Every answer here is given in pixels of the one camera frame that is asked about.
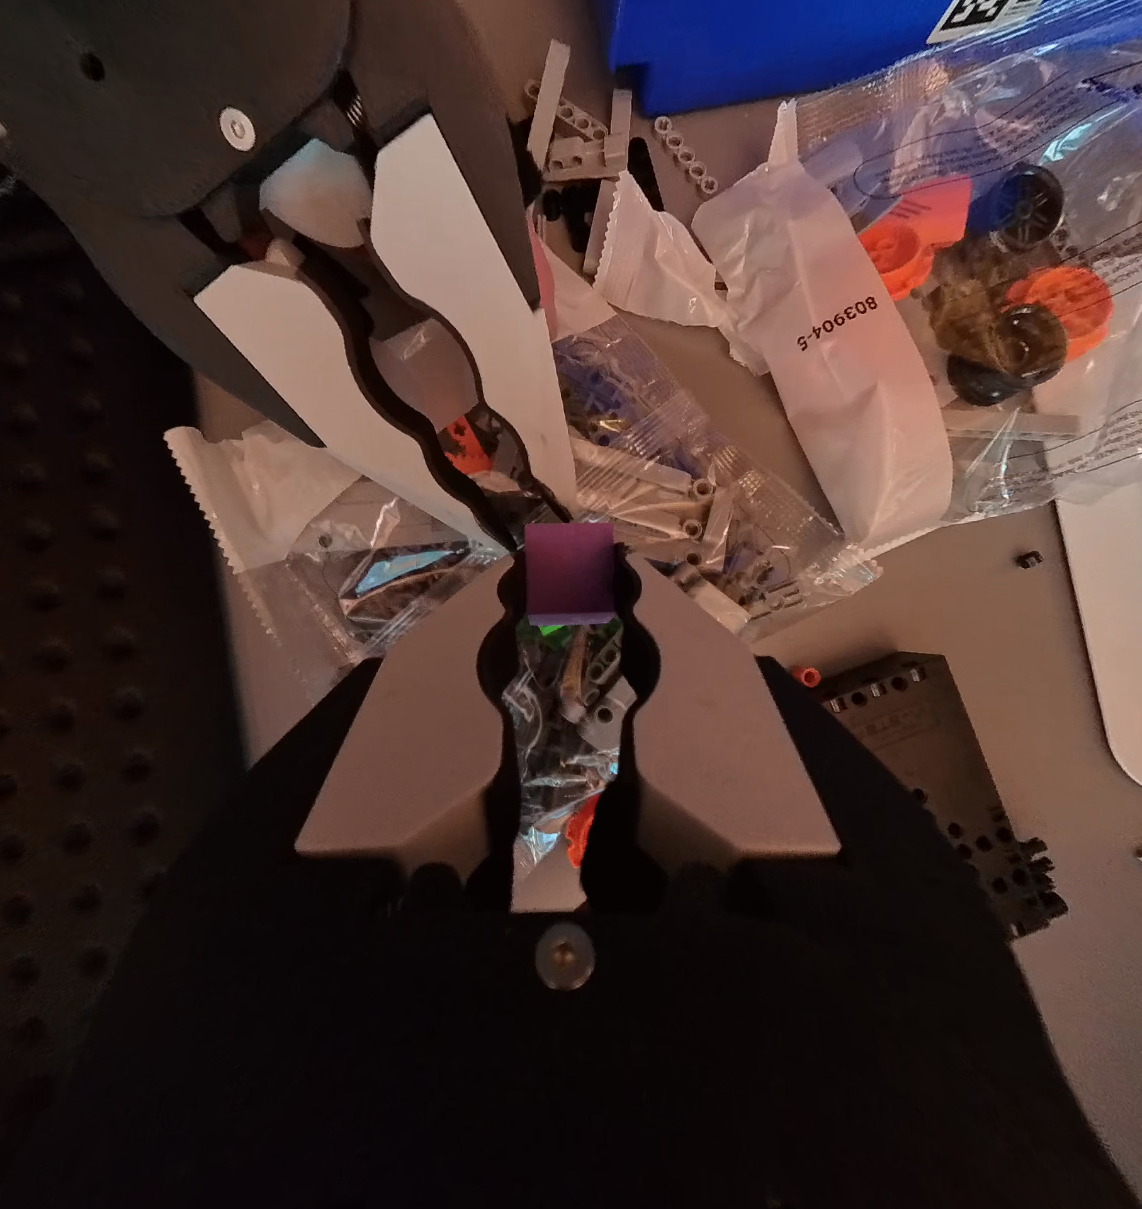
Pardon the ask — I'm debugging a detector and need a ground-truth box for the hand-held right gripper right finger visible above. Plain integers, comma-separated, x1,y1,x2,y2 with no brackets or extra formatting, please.
601,557,841,890

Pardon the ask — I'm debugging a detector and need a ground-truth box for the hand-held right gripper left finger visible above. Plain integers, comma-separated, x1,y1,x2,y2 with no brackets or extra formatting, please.
299,567,526,875

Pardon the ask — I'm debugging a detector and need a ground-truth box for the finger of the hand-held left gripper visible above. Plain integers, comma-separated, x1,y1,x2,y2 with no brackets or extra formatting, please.
195,260,536,549
371,110,583,520

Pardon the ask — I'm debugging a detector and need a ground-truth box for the small clear parts bag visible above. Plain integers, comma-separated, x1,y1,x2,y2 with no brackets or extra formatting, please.
507,622,639,918

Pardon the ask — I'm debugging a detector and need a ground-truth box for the purple foam cube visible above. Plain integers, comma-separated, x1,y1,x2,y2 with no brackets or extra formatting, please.
528,525,622,624

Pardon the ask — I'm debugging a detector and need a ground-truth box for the white label wheels bag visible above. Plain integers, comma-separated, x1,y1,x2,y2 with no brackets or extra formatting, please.
696,38,1142,557

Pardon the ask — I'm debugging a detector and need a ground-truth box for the grey desk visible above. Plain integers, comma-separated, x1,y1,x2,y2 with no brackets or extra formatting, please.
195,76,1142,1209

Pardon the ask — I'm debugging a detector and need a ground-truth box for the grey perforated beam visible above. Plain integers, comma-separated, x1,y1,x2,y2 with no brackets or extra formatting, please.
525,38,577,190

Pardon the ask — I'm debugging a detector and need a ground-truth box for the clear bag of grey beams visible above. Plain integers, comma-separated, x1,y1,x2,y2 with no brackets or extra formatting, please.
534,311,856,634

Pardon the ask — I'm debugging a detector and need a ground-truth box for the black studded baseplate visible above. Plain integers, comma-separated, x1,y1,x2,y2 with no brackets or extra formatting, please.
0,151,232,1209

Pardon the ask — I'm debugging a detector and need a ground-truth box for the blue plastic bin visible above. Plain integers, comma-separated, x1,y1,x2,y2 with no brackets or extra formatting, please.
601,0,1142,113

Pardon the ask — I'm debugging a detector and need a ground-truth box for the white book stand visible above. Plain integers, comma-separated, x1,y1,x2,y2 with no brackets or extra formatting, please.
1058,453,1142,797

